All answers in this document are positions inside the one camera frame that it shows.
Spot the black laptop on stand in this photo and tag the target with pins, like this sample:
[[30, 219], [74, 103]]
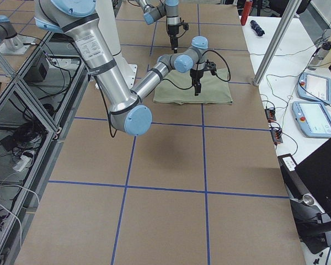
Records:
[[309, 185]]

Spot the black power adapter box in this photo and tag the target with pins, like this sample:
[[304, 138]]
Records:
[[38, 70]]

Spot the red cylinder tube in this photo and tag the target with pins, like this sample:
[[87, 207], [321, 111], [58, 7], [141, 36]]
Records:
[[246, 11]]

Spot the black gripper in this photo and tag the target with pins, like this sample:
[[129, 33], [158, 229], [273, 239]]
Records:
[[171, 31], [195, 74]]

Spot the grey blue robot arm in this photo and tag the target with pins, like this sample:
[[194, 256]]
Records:
[[80, 21], [169, 10]]

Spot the far blue teach pendant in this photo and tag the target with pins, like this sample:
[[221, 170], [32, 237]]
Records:
[[313, 87]]

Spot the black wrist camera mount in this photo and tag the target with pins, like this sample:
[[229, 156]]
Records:
[[185, 25], [210, 66]]

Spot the aluminium frame post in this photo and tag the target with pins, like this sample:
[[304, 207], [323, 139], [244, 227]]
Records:
[[279, 33]]

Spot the near blue teach pendant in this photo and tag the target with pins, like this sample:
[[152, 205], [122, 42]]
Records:
[[313, 119]]

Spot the blue teach pendant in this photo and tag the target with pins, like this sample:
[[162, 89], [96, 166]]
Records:
[[313, 87], [313, 119]]

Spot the olive green long-sleeve shirt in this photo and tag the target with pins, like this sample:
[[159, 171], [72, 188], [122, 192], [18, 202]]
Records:
[[176, 88]]

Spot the white power strip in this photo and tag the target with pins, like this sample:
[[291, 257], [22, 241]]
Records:
[[24, 161]]

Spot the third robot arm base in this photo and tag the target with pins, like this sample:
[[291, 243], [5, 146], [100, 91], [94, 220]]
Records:
[[11, 43]]

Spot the folded dark blue umbrella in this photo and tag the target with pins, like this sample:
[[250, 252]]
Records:
[[257, 28]]

